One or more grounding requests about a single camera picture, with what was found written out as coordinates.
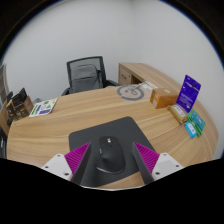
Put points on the small brown box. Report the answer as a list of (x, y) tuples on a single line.
[(10, 112)]

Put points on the small tan box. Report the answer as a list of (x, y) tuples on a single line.
[(178, 113)]

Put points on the black computer mouse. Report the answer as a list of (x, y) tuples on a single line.
[(111, 155)]

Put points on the orange cardboard box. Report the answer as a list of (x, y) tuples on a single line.
[(162, 97)]

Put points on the wooden glass-door bookcase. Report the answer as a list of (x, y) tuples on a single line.
[(4, 89)]

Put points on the blue small packet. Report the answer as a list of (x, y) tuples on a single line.
[(190, 129)]

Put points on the black machine at left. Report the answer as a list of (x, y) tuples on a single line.
[(3, 144)]

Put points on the dark grey mouse pad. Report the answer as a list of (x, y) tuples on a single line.
[(126, 131)]

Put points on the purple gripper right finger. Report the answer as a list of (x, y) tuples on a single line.
[(152, 165)]

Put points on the wooden side cabinet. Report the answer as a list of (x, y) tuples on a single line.
[(135, 73)]

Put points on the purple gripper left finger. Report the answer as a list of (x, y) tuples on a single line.
[(71, 166)]

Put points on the green packet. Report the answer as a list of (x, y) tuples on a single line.
[(197, 122)]

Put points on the grey backpack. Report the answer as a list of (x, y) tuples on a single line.
[(84, 78)]

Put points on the green white leaflet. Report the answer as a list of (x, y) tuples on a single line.
[(43, 107)]

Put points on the black mesh office chair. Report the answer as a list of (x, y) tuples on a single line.
[(97, 61)]

